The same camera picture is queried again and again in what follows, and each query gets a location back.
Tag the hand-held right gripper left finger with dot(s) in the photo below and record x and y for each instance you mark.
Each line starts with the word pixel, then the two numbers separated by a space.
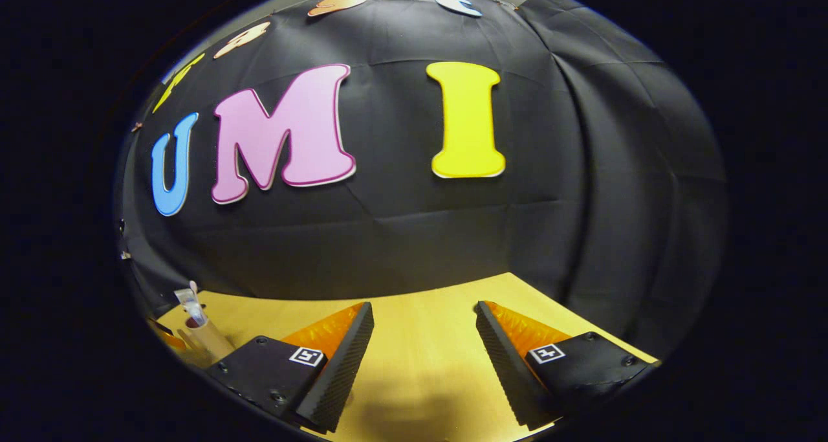
pixel 339 371

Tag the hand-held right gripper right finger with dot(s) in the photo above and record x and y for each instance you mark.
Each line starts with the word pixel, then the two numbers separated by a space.
pixel 504 371

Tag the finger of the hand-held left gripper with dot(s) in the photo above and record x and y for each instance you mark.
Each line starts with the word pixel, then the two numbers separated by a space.
pixel 169 342

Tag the white toothpaste tube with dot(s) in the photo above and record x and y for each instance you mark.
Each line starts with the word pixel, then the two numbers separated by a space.
pixel 194 309

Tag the beige cup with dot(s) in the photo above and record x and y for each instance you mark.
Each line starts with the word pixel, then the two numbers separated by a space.
pixel 213 345

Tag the wooden desktop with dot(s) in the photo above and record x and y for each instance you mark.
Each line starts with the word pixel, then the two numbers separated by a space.
pixel 427 325

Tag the black backdrop cloth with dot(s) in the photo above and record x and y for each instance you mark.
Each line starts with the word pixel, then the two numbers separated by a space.
pixel 414 235

